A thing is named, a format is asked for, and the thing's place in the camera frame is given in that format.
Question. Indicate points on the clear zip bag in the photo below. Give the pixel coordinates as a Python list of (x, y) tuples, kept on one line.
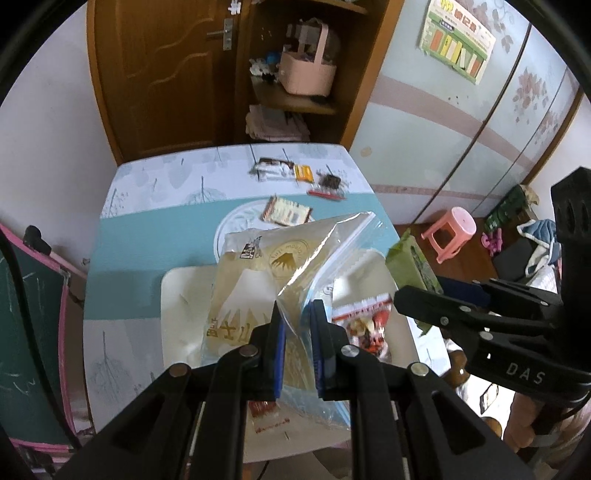
[(351, 235)]

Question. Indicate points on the patterned teal tablecloth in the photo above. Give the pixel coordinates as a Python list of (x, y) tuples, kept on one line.
[(138, 286)]

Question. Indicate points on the thin red snack packet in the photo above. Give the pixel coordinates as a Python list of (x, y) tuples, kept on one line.
[(325, 194)]

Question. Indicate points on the green patterned bag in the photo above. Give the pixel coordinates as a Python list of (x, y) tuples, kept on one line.
[(508, 210)]

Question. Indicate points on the small clear brown snack packet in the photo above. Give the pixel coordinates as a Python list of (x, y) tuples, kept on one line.
[(263, 413)]

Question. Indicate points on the white door hook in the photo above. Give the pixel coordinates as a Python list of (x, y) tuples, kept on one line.
[(234, 6)]

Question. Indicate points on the pale floral wardrobe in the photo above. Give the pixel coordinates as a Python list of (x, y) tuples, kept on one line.
[(438, 138)]

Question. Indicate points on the black and white snack packet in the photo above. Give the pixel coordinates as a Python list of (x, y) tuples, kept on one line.
[(272, 167)]

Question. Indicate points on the wooden corner shelf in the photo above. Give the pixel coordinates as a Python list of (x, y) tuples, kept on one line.
[(364, 69)]

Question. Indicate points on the blue and white towel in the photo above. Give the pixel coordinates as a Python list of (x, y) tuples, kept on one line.
[(540, 235)]

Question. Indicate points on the red and white snack packet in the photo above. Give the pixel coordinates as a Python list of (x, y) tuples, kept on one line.
[(364, 323)]

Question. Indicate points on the small dark candy packet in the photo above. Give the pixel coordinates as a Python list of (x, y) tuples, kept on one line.
[(330, 180)]

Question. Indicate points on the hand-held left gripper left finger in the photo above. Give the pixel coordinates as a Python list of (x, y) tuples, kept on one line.
[(277, 350)]

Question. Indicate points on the stack of folded cloths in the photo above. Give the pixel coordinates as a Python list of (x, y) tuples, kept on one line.
[(277, 124)]

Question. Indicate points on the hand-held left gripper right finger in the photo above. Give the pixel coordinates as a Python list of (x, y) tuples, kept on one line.
[(318, 350)]

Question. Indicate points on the wooden door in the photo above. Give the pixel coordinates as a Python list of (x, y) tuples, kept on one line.
[(161, 69)]

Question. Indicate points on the small pink toy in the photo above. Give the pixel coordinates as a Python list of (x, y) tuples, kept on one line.
[(493, 242)]

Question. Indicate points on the white plastic tray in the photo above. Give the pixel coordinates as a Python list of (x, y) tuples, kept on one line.
[(184, 314)]

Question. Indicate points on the small toy figures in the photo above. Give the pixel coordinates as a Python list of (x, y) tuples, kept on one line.
[(263, 68)]

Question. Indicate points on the brown snack packet white label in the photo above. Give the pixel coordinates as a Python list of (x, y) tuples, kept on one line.
[(286, 211)]

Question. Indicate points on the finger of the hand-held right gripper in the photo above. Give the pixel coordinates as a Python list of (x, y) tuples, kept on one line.
[(434, 307), (464, 290)]

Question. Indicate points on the green chalkboard pink frame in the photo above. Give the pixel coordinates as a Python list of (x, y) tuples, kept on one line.
[(23, 346)]

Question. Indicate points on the green snack packet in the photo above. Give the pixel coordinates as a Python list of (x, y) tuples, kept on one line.
[(408, 267)]

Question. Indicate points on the dark storage box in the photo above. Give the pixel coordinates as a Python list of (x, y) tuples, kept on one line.
[(512, 261)]

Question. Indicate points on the small orange snack packet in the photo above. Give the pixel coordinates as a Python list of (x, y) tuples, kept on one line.
[(303, 173)]

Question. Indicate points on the pink plastic stool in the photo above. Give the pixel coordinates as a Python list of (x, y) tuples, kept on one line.
[(455, 221)]

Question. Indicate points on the wall poster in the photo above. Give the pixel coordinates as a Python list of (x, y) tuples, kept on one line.
[(457, 37)]

